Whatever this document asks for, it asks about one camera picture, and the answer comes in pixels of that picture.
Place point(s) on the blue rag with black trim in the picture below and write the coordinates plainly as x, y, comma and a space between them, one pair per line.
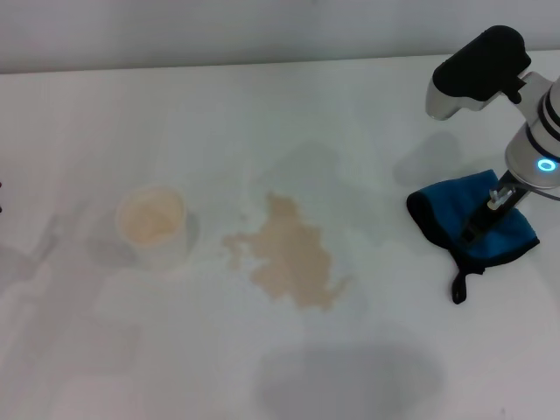
437, 210

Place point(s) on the black and white wrist camera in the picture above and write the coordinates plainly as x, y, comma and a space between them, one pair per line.
477, 65

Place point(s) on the brown water stain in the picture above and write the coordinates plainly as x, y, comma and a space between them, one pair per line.
289, 258

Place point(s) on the white paper cup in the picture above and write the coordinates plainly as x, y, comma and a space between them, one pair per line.
151, 219

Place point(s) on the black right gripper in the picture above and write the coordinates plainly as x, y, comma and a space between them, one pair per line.
509, 192

